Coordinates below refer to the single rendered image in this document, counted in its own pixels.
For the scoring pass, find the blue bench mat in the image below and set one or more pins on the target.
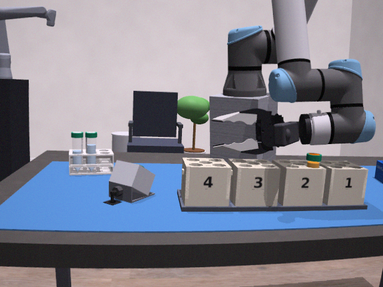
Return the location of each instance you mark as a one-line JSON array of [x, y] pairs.
[[55, 201]]

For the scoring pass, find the white tube rack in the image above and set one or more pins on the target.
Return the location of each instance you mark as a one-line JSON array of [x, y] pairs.
[[103, 166]]

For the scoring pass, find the beige bucket adapter block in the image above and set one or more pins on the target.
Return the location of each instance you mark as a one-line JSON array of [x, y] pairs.
[[254, 182], [345, 186], [302, 185], [205, 182]]

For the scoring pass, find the blue tube rack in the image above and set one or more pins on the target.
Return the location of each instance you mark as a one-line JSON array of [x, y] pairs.
[[379, 171]]

